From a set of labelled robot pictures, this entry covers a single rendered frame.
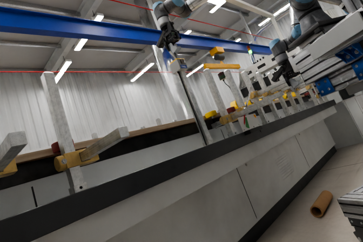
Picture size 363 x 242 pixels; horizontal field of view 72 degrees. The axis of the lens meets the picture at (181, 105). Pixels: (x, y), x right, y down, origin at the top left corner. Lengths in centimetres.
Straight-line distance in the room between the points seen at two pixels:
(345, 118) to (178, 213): 338
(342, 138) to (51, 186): 398
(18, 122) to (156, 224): 758
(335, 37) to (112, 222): 110
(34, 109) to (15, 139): 827
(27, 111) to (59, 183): 775
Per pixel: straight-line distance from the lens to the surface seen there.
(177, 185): 118
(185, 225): 145
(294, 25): 169
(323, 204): 209
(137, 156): 132
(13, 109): 877
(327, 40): 123
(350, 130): 439
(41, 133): 866
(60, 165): 92
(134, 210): 103
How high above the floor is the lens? 69
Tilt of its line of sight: 11 degrees up
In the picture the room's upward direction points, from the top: 21 degrees counter-clockwise
